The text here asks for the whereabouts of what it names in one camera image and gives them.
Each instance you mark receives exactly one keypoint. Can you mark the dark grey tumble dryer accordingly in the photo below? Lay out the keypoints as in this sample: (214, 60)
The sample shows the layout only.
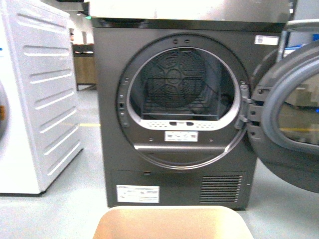
(153, 162)

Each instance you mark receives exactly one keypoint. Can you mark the open round dryer door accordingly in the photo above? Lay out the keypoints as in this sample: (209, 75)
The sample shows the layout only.
(283, 115)

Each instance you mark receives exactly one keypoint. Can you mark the beige plastic laundry hamper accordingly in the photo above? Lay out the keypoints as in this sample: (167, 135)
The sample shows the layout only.
(172, 222)

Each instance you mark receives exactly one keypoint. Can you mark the black wire drying rack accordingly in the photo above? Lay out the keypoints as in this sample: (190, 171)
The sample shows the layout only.
(180, 99)

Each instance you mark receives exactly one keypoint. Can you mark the white washing machine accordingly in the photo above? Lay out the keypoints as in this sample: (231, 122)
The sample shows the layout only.
(39, 118)

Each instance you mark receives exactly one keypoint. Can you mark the wooden cabinet in background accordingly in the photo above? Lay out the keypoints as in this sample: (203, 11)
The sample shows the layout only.
(84, 64)

